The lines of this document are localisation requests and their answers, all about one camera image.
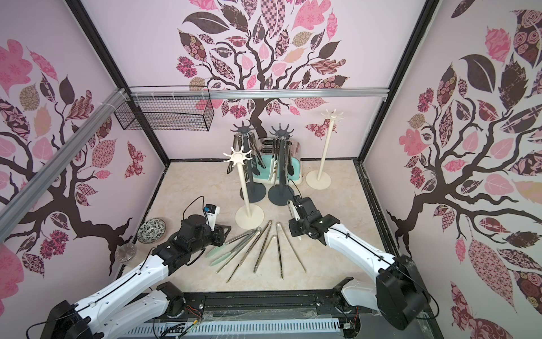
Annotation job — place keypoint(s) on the clear glass lid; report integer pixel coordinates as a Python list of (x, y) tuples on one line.
[(125, 252)]

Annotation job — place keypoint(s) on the grey utensil rack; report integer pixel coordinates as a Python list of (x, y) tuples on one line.
[(279, 194)]

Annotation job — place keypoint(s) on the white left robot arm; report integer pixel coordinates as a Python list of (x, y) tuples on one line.
[(143, 293)]

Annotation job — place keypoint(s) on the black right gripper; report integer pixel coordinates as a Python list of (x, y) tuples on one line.
[(300, 211)]

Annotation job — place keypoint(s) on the grey utensil rack stand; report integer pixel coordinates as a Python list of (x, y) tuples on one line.
[(256, 190)]

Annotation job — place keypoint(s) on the green silicone tip tongs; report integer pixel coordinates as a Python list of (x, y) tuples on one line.
[(230, 247)]

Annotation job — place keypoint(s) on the black wire basket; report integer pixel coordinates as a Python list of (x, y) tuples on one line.
[(167, 108)]

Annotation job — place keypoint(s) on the black nylon tongs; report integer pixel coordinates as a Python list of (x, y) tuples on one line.
[(293, 163)]

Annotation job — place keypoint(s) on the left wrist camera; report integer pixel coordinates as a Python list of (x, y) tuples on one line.
[(211, 212)]

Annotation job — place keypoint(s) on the steel tongs white tips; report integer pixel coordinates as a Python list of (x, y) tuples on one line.
[(274, 161)]

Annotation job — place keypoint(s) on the aluminium frame rail left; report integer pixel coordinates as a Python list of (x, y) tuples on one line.
[(16, 209)]

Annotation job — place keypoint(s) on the white cable duct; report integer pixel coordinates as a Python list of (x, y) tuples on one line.
[(235, 329)]

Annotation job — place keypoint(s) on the aluminium frame rail back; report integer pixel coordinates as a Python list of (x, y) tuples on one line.
[(262, 94)]

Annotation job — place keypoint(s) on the long steel tongs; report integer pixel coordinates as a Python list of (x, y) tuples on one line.
[(246, 250)]

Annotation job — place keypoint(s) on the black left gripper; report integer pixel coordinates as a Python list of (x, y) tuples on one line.
[(221, 234)]

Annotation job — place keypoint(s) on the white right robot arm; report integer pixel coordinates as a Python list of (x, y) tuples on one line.
[(396, 291)]

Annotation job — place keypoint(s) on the aluminium frame rail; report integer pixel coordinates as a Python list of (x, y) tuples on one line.
[(262, 94), (16, 209)]

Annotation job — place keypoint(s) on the cream utensil rack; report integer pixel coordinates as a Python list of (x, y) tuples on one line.
[(319, 179), (251, 215)]

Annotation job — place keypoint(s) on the black silicone tip tongs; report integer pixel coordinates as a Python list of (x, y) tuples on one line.
[(258, 159)]

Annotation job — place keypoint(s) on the white handled tongs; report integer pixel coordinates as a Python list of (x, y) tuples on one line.
[(294, 222)]

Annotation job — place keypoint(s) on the mint green toaster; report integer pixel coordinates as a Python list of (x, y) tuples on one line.
[(265, 171)]

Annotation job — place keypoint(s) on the slim steel tongs centre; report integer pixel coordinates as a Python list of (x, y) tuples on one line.
[(261, 252)]

